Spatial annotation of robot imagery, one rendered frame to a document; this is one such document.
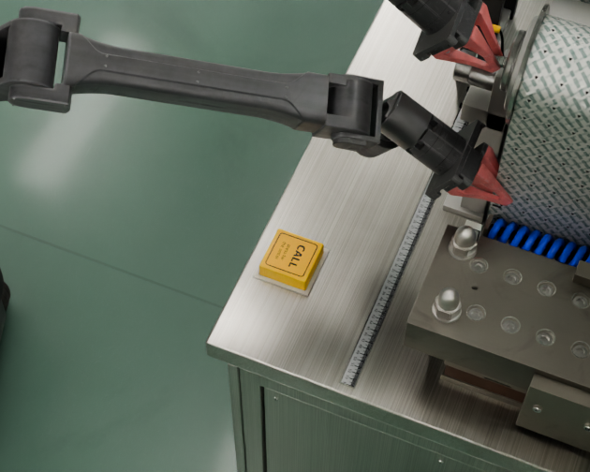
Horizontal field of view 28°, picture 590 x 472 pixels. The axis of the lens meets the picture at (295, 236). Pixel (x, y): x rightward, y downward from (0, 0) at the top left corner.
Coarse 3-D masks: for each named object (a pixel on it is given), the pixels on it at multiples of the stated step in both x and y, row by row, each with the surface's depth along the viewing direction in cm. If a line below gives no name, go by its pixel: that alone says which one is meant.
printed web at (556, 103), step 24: (552, 24) 134; (576, 24) 135; (552, 48) 133; (576, 48) 132; (528, 72) 133; (552, 72) 132; (576, 72) 132; (528, 96) 134; (552, 96) 133; (576, 96) 132; (528, 120) 137; (552, 120) 135; (576, 120) 134; (576, 144) 137
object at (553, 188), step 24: (528, 144) 140; (552, 144) 139; (504, 168) 146; (528, 168) 144; (552, 168) 142; (576, 168) 140; (528, 192) 147; (552, 192) 146; (576, 192) 144; (504, 216) 153; (528, 216) 151; (552, 216) 149; (576, 216) 147; (576, 240) 151
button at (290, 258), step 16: (288, 240) 164; (304, 240) 164; (272, 256) 163; (288, 256) 163; (304, 256) 163; (320, 256) 164; (272, 272) 162; (288, 272) 161; (304, 272) 161; (304, 288) 162
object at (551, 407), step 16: (544, 384) 141; (560, 384) 141; (528, 400) 144; (544, 400) 142; (560, 400) 141; (576, 400) 140; (528, 416) 147; (544, 416) 145; (560, 416) 144; (576, 416) 142; (544, 432) 149; (560, 432) 147; (576, 432) 145
